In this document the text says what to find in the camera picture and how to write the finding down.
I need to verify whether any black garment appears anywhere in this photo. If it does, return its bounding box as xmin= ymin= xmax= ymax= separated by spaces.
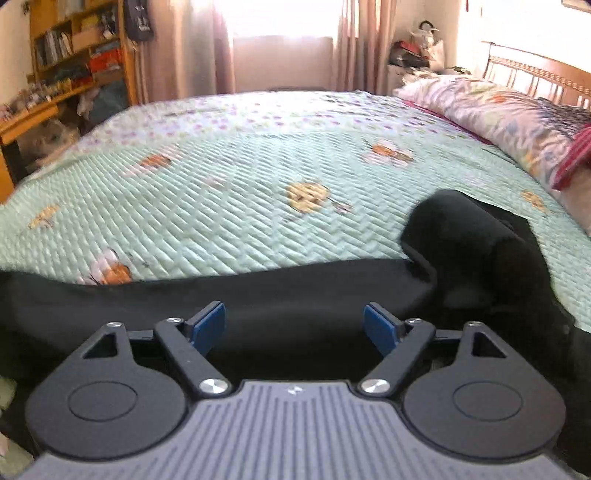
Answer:
xmin=1 ymin=190 xmax=590 ymax=474

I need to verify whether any mint green quilted bedspread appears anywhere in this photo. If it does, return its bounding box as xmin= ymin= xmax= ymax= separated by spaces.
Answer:
xmin=1 ymin=92 xmax=590 ymax=329

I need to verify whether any floral folded duvet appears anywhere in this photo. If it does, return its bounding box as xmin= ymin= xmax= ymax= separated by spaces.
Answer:
xmin=396 ymin=75 xmax=590 ymax=190

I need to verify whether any red striped cloth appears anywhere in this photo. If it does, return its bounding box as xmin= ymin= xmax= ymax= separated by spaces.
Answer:
xmin=551 ymin=125 xmax=591 ymax=190

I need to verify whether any cluttered nightstand pile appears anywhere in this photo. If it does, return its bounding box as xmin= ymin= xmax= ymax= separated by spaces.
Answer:
xmin=387 ymin=20 xmax=471 ymax=96

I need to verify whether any pink curtain left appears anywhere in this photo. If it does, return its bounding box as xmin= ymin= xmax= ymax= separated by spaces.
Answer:
xmin=136 ymin=1 xmax=235 ymax=104

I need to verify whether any pink curtain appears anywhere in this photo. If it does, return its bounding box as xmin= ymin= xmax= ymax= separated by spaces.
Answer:
xmin=331 ymin=0 xmax=398 ymax=94
xmin=136 ymin=1 xmax=235 ymax=104

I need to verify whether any wooden bookshelf desk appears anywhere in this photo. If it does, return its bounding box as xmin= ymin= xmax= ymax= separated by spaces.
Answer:
xmin=1 ymin=1 xmax=138 ymax=201

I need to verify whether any wooden headboard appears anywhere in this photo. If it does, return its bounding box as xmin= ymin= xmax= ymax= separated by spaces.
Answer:
xmin=482 ymin=41 xmax=590 ymax=111

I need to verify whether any pink curtain right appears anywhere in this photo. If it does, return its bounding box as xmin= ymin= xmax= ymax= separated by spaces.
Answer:
xmin=331 ymin=0 xmax=398 ymax=94

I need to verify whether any dark hanging bag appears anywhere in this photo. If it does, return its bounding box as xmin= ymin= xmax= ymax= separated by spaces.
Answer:
xmin=123 ymin=0 xmax=153 ymax=43

